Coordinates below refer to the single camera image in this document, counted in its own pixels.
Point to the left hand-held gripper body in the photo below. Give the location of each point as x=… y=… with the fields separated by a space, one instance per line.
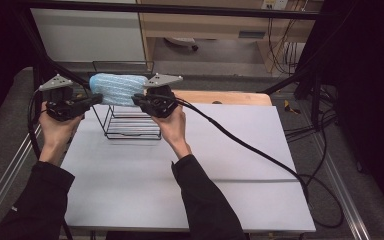
x=60 y=105

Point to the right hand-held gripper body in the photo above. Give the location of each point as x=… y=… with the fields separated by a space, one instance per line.
x=160 y=100

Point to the blue striped dish cloth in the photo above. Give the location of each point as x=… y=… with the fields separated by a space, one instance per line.
x=118 y=88

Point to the person's left hand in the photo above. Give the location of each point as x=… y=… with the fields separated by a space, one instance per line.
x=58 y=131

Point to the person's right hand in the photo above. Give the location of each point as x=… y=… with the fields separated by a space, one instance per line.
x=173 y=128

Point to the white cabinet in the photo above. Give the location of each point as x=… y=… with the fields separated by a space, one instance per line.
x=86 y=36

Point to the office chair base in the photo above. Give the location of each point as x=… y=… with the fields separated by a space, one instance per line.
x=181 y=41

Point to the black curtain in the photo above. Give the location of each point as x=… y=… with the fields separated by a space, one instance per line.
x=0 y=50
x=370 y=83

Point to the wooden desk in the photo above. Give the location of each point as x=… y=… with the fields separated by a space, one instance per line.
x=206 y=25

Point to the white table cover board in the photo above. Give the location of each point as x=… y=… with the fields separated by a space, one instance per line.
x=253 y=200

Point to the aluminium floor rail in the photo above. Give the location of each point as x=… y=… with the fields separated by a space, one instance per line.
x=343 y=190
x=10 y=170

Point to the black metal frame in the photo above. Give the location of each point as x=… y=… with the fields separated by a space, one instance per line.
x=166 y=9

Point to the white wall socket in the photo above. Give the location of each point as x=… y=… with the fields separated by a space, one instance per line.
x=275 y=4

